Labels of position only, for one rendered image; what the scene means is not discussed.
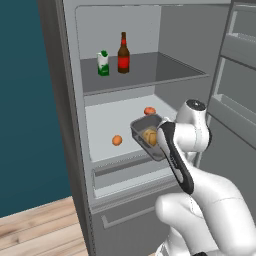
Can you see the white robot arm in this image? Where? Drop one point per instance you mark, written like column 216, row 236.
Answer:
column 213, row 200

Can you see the grey tupperware with food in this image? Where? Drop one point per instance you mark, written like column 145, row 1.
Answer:
column 145, row 133

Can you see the grey fridge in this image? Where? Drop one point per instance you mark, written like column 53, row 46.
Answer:
column 110, row 133

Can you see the grey fridge drawer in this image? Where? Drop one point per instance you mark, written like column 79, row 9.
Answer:
column 130, row 176

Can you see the grey fridge shelf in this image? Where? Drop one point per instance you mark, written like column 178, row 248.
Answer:
column 140, row 71

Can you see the grey fridge door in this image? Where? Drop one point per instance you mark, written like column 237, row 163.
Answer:
column 233, row 83

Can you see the red orange round fruit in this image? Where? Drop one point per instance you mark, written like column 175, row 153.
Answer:
column 149, row 110

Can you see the green and white carton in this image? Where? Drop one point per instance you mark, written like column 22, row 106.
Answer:
column 103, row 64

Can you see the brown bottle red label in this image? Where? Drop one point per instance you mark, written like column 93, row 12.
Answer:
column 123, row 56

